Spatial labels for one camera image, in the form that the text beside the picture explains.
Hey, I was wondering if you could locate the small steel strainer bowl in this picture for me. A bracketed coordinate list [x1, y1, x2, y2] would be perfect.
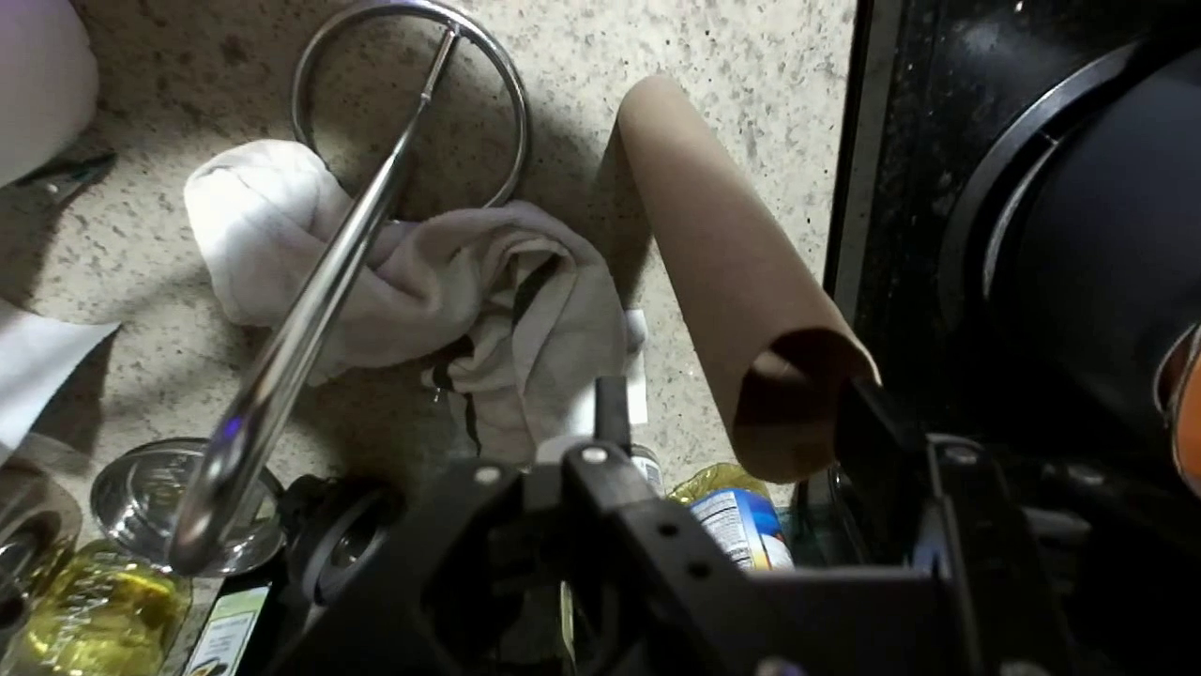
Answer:
[85, 431, 290, 578]

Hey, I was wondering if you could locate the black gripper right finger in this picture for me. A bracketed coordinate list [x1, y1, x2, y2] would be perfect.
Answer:
[924, 429, 1102, 676]

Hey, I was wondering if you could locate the brown cardboard paper roll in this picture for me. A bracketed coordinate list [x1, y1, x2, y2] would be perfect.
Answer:
[610, 69, 883, 484]

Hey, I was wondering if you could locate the crumpled white cloth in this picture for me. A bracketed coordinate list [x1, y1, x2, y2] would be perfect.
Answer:
[179, 133, 654, 466]

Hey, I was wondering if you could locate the black electric stove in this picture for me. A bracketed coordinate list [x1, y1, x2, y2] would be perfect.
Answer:
[822, 0, 1201, 504]

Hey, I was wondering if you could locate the metal paper towel holder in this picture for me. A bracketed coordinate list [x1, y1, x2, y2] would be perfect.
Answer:
[164, 0, 538, 578]

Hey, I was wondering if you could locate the black round lid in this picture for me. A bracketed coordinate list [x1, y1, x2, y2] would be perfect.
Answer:
[279, 474, 405, 608]

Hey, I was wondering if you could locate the plastic oil bottle blue cap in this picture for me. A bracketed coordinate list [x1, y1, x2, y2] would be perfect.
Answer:
[670, 456, 801, 574]

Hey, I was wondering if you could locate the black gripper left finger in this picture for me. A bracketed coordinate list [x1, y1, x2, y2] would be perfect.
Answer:
[268, 444, 803, 676]

